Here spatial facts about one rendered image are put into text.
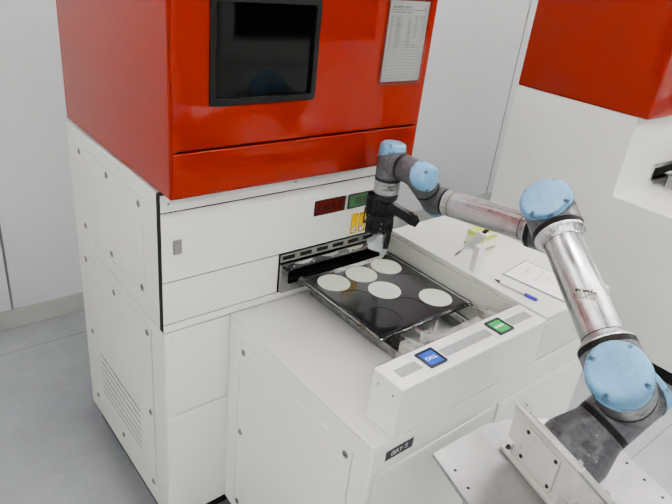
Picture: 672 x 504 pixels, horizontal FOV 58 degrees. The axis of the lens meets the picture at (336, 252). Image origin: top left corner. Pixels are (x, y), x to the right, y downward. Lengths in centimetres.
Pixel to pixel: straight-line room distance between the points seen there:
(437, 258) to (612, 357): 83
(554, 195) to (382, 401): 60
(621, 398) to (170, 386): 118
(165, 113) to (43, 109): 157
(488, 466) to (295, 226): 83
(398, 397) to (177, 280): 66
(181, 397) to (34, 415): 103
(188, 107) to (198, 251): 40
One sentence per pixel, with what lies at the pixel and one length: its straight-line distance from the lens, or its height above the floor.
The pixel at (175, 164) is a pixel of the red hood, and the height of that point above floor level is 131.
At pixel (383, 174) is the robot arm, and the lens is 171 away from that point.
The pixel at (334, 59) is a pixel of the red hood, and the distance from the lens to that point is 162.
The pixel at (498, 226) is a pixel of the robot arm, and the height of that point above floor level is 119.
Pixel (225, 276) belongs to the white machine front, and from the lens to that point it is 171.
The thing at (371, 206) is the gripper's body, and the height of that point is 113.
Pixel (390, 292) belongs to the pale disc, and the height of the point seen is 90.
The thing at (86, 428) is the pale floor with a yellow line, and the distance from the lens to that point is 267.
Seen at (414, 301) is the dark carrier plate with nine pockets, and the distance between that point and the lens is 178.
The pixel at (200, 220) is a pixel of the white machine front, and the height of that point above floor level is 114.
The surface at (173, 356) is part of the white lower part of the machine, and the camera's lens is 176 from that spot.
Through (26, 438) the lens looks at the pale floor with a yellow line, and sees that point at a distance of 269.
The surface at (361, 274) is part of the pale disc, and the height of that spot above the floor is 90.
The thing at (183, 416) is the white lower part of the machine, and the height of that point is 50.
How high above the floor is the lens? 179
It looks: 27 degrees down
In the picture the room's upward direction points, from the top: 7 degrees clockwise
